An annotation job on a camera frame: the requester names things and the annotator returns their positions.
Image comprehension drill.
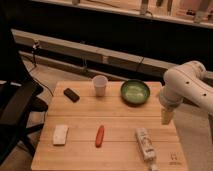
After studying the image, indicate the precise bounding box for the black rectangular block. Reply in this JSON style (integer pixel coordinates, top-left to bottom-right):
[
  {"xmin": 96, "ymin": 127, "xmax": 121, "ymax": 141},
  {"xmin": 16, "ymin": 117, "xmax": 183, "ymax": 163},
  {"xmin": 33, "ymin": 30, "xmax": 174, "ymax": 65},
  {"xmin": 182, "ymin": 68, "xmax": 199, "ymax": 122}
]
[{"xmin": 63, "ymin": 88, "xmax": 80, "ymax": 102}]

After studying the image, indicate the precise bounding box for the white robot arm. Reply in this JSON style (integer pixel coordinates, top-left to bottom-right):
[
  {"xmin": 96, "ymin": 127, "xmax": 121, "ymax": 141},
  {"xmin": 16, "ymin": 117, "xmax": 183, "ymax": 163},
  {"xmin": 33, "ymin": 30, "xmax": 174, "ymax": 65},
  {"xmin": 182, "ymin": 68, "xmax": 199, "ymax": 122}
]
[{"xmin": 159, "ymin": 61, "xmax": 213, "ymax": 125}]

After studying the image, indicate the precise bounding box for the white sponge block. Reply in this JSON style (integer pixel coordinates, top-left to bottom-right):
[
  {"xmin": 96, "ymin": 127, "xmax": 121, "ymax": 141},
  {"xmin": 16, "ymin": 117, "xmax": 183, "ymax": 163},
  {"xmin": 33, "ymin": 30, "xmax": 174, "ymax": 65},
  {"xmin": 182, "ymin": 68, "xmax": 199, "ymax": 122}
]
[{"xmin": 53, "ymin": 125, "xmax": 69, "ymax": 145}]

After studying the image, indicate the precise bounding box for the black office chair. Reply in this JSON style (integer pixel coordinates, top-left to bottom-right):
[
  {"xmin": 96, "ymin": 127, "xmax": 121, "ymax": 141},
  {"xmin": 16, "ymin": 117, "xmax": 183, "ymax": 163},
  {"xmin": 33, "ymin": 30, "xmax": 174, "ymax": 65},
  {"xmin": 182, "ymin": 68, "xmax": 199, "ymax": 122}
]
[{"xmin": 0, "ymin": 19, "xmax": 48, "ymax": 166}]

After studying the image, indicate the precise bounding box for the black cable on floor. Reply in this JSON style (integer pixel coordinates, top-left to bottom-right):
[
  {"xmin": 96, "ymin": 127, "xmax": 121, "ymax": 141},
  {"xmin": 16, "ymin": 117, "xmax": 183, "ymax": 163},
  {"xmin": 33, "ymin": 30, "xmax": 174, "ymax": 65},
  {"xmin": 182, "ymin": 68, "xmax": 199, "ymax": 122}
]
[{"xmin": 20, "ymin": 41, "xmax": 55, "ymax": 98}]

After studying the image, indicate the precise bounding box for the green ceramic bowl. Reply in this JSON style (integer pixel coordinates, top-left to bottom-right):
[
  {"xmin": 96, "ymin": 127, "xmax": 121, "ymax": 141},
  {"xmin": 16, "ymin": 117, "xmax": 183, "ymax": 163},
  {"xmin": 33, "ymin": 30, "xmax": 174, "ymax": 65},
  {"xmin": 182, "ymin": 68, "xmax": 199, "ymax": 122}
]
[{"xmin": 120, "ymin": 79, "xmax": 150, "ymax": 105}]

